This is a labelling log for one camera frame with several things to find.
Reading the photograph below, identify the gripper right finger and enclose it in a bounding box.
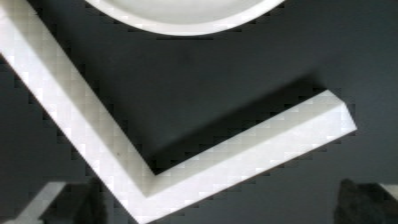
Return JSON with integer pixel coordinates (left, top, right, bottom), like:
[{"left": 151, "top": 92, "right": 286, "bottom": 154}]
[{"left": 334, "top": 179, "right": 398, "bottom": 224}]

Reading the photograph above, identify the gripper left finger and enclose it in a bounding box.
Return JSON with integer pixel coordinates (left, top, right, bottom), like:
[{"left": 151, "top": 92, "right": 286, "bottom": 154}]
[{"left": 6, "top": 180, "right": 107, "bottom": 224}]

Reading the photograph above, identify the white round table top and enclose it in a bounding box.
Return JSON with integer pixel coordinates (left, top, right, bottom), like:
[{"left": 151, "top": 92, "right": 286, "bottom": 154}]
[{"left": 86, "top": 0, "right": 286, "bottom": 36}]

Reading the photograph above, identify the white U-shaped obstacle fence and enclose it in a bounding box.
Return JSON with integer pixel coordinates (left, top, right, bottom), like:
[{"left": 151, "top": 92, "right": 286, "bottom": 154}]
[{"left": 0, "top": 0, "right": 357, "bottom": 224}]

